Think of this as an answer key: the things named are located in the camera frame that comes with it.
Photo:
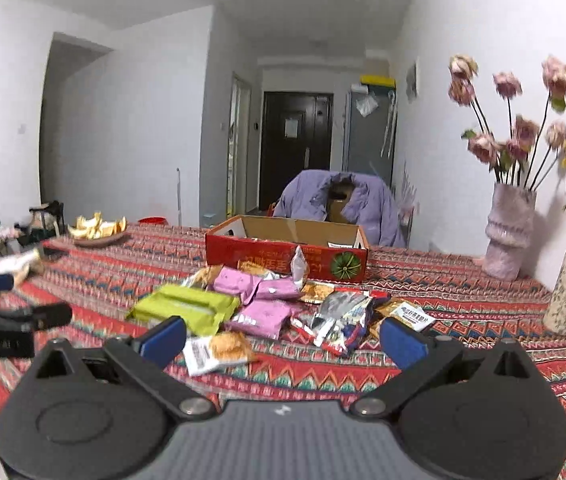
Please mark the red bag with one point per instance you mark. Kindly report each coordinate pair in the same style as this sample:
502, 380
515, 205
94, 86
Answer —
273, 207

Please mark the silver and black snack packet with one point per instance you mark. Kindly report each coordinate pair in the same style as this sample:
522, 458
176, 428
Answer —
340, 316

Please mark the pink ribbed vase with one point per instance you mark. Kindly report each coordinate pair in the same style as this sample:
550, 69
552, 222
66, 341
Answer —
508, 230

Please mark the pink snack packet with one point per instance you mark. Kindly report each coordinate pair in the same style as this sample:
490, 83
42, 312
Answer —
260, 318
278, 288
239, 281

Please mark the orange peels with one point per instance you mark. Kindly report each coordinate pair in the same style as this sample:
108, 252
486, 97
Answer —
95, 227

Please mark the wall picture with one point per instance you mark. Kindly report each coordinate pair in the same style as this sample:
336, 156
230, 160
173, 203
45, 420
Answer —
412, 81

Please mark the black entrance door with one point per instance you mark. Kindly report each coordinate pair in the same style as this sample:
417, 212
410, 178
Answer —
273, 170

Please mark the brown packet with white label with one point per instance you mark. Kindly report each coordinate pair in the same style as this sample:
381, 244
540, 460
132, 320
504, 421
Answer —
408, 314

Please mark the brown plate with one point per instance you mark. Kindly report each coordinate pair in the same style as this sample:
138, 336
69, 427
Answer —
98, 241

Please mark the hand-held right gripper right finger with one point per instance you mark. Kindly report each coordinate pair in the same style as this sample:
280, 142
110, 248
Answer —
400, 342

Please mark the clear plastic bag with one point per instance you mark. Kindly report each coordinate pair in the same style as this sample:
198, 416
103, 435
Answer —
366, 105

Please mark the white interior door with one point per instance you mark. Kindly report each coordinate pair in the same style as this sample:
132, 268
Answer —
238, 150

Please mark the purple jacket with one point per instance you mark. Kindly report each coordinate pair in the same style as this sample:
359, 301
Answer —
298, 200

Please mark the red snack packet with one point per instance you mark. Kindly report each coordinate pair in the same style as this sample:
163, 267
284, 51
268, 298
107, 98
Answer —
369, 294

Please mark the yellow-green snack packet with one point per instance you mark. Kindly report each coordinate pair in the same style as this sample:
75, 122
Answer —
205, 297
163, 312

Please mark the grey refrigerator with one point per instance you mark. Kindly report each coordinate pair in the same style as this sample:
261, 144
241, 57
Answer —
368, 140

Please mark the white silver snack packet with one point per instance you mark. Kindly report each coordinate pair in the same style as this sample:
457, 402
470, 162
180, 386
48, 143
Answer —
299, 262

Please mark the white and orange snack packet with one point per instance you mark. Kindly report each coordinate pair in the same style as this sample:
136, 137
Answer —
218, 352

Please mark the paper note on door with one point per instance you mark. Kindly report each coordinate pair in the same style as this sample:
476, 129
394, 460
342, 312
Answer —
291, 128

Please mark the red-edged snack packet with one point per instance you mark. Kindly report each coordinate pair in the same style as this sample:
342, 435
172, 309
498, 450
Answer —
302, 326

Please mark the yellow box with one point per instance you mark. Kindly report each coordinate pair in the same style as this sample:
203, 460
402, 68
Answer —
378, 80

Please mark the dried pink flowers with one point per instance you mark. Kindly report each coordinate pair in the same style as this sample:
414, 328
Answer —
508, 85

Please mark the red cardboard box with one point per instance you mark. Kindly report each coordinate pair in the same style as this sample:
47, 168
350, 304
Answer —
263, 252

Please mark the white work glove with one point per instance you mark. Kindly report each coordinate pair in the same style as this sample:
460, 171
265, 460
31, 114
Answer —
8, 265

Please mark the black folding chair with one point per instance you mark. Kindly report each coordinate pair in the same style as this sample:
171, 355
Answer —
45, 220

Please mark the red basin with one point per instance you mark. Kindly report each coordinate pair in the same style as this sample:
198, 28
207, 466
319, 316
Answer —
152, 220

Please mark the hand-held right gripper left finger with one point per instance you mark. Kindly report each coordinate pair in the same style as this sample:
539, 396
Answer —
165, 341

